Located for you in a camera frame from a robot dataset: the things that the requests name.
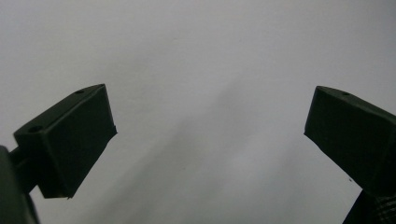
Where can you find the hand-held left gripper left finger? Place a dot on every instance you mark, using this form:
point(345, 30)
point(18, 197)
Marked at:
point(71, 140)

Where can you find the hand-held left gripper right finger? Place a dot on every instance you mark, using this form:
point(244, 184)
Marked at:
point(355, 140)

